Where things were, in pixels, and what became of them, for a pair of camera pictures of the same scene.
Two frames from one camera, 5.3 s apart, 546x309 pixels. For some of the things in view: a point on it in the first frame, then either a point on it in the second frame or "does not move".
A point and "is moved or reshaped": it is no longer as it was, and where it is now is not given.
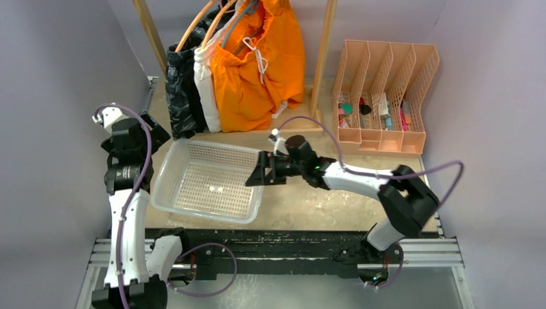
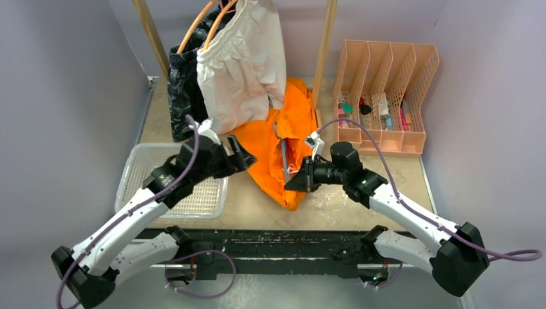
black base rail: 292,253 does not move
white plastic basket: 206,181 is moved or reshaped
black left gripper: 158,136 -> 237,161
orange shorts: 261,67 -> 279,141
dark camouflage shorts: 186,104 does not move
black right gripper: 266,160 -> 304,181
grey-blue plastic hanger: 248,9 is moved or reshaped
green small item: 347,107 does not move
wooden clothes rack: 324,48 does not move
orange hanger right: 228,5 does not move
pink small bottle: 344,120 does not move
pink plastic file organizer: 378,96 does not move
